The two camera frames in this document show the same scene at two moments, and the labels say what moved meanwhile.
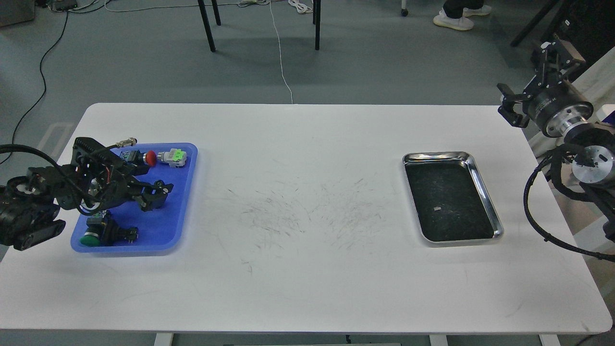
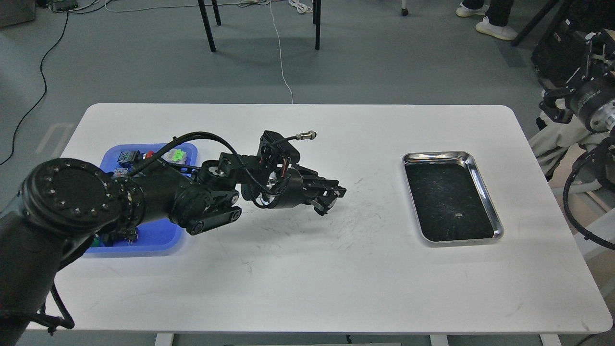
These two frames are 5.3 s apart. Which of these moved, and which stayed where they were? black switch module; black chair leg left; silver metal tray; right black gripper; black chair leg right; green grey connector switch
Moved: right black gripper
Stayed: black chair leg left; black chair leg right; black switch module; silver metal tray; green grey connector switch
